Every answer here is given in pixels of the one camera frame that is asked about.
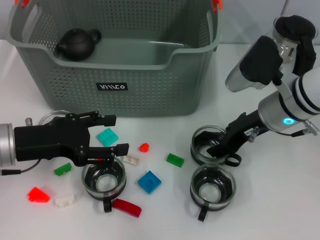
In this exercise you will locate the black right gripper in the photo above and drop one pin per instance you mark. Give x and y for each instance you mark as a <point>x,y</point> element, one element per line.
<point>242,132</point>

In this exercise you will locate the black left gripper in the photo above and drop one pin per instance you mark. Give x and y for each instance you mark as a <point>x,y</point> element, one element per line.
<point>50,142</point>

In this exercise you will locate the glass teacup black sleeve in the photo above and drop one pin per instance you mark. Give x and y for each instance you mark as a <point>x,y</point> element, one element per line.
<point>103,186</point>
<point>201,150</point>
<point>212,193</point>
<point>50,117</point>

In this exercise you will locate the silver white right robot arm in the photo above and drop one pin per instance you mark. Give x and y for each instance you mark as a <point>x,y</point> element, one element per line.
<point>295,100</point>

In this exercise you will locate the grey perforated plastic storage basket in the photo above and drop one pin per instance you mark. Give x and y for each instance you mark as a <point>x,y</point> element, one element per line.
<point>150,95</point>

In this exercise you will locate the teal square toy brick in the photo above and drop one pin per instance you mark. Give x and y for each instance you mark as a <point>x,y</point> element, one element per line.
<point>107,136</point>

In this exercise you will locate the small red toy brick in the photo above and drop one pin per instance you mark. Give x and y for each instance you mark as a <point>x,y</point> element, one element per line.
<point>100,159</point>
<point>144,147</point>

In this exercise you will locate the white toy brick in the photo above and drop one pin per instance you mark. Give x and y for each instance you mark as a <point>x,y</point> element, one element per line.
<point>132,160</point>
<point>65,200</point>

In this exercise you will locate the green flat toy brick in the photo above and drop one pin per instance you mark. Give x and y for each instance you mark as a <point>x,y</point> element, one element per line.
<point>175,160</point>

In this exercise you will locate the blue square toy brick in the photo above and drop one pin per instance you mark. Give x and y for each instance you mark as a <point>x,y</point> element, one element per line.
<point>149,182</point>

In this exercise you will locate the green notched toy brick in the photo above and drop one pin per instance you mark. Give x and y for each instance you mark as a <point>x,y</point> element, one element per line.
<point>62,169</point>

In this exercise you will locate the dark red curved toy brick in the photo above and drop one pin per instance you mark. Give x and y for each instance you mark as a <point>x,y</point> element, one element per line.
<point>126,207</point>

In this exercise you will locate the black clay teapot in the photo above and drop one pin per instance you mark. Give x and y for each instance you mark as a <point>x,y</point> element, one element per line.
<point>75,45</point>

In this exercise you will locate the red sloped toy brick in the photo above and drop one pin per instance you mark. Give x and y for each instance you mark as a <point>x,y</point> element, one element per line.
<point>37,195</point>

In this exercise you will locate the right wrist camera housing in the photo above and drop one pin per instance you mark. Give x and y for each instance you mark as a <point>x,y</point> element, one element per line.
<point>257,62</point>

